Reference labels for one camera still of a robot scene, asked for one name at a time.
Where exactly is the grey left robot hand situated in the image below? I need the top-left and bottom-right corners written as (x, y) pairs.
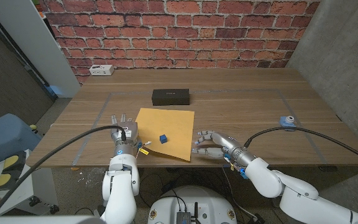
top-left (109, 113), bottom-right (139, 156)

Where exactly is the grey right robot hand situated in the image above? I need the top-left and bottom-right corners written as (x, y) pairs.
top-left (191, 129), bottom-right (257, 169)

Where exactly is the yellow manila envelope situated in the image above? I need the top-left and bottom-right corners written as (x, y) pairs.
top-left (134, 107), bottom-right (196, 162)

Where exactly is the black rectangular box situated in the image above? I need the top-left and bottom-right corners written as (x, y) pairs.
top-left (151, 88), bottom-right (191, 106)

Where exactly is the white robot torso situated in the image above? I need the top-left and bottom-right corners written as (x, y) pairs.
top-left (147, 185), bottom-right (237, 224)

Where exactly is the white power strip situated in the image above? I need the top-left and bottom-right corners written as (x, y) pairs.
top-left (89, 64), bottom-right (115, 77)

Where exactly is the printed brick backdrop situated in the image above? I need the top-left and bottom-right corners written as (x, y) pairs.
top-left (39, 0), bottom-right (321, 85)

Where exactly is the black and yellow pedal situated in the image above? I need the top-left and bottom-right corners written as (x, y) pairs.
top-left (0, 151), bottom-right (27, 192)

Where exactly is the white pillar panel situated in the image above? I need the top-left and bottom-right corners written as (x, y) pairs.
top-left (0, 0), bottom-right (81, 99)

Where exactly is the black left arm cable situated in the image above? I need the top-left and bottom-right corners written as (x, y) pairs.
top-left (0, 125), bottom-right (127, 217)

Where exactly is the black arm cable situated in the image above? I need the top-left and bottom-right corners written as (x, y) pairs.
top-left (0, 125), bottom-right (127, 217)
top-left (243, 126), bottom-right (358, 167)

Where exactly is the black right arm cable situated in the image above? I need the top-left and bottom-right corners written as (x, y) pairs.
top-left (243, 126), bottom-right (358, 167)

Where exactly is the blue toy camera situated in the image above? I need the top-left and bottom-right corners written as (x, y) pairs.
top-left (279, 115), bottom-right (297, 129)

